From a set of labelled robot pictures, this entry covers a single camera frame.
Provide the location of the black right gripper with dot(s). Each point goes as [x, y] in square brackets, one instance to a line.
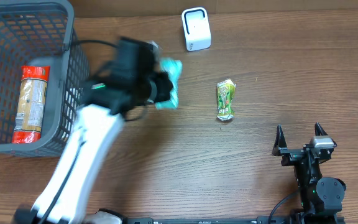
[291, 156]

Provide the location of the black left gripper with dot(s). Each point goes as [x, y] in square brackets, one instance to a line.
[165, 79]

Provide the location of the teal wipes packet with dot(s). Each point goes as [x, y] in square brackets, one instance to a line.
[174, 69]

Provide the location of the green snack packet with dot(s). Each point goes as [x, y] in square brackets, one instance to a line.
[225, 95]

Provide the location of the orange noodle packet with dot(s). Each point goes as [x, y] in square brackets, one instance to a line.
[31, 104]

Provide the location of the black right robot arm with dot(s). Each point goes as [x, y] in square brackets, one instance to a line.
[321, 197]

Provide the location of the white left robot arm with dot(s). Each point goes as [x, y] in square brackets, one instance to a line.
[97, 125]

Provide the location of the white barcode scanner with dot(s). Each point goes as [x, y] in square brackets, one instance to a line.
[196, 29]

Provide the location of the grey plastic shopping basket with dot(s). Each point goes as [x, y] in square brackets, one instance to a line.
[40, 33]

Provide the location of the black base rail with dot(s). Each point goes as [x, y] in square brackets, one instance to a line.
[258, 220]

